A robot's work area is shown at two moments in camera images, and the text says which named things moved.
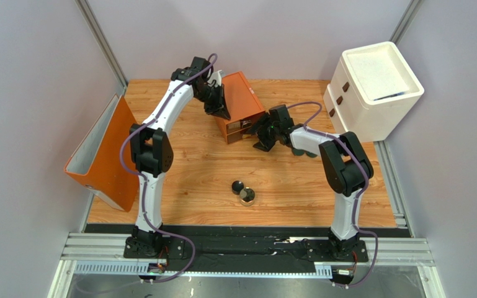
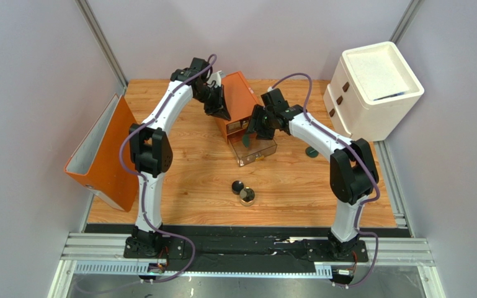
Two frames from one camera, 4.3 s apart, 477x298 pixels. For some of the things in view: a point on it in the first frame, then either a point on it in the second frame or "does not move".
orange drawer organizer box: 242,103 does not move
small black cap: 237,185 does not move
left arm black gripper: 221,102 does not move
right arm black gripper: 263,133 → 263,122
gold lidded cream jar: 247,196 does not move
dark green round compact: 298,152 → 246,139
